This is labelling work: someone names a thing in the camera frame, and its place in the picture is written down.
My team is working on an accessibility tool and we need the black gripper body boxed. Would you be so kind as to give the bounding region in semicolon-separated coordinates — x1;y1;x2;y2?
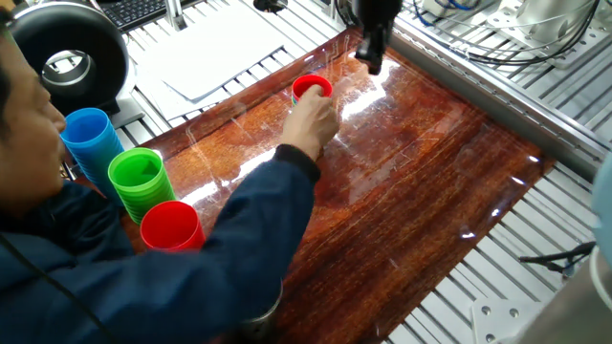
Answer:
356;0;404;32

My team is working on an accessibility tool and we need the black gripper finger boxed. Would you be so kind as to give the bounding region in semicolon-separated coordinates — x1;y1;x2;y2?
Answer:
354;28;385;76

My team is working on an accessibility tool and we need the navy sleeved right forearm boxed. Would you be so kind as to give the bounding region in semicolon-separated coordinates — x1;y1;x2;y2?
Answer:
190;143;321;316

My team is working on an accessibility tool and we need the red plastic cup stack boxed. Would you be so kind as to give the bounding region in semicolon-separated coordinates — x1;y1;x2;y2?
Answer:
139;200;207;253

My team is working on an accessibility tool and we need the green plastic cup stack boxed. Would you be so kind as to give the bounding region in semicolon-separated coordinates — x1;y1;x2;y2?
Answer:
107;146;177;226

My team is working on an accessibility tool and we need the stainless steel cup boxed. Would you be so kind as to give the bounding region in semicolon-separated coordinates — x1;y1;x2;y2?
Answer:
238;281;284;341

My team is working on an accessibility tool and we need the blue plastic cup stack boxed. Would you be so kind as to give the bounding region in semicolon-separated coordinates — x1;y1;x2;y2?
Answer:
59;107;126;206

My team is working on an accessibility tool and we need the person's right hand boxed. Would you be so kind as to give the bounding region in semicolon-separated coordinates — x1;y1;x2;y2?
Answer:
279;84;340;162

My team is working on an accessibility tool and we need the small black knob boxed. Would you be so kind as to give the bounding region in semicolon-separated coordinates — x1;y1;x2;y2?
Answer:
252;0;289;14

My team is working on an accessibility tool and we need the glossy wood pattern mat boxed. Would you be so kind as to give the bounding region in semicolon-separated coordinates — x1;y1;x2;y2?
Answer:
71;26;557;344

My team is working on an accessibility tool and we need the white paper sheet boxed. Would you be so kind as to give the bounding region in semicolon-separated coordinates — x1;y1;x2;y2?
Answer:
138;4;293;101
135;66;230;121

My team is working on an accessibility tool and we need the black keyboard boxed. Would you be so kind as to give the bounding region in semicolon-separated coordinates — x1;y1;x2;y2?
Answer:
98;0;192;31

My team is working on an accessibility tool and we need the white device base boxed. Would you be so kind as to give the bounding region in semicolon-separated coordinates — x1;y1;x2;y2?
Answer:
109;71;145;129

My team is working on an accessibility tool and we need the white drilled mounting plate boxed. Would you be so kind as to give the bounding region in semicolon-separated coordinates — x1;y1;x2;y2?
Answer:
470;298;541;344

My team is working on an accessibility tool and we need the person in navy clothing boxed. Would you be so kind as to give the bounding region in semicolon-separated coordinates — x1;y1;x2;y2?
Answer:
0;9;288;344

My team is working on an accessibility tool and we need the aluminium table rail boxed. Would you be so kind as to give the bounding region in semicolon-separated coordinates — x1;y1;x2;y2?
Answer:
389;21;611;181

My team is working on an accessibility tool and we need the metal base plate with pedestal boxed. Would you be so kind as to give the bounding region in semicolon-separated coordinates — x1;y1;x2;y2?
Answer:
485;0;612;71

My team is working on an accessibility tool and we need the metal stand post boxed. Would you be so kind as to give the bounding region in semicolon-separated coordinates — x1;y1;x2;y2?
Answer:
164;0;188;32

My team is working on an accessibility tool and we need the black ring shaped device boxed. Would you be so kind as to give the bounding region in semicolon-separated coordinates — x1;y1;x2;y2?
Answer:
9;2;130;116

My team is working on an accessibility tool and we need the short black cable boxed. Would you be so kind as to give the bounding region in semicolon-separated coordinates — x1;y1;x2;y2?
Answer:
518;241;598;276

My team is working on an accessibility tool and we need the thin black cord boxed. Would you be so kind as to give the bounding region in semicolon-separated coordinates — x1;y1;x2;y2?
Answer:
0;233;116;344

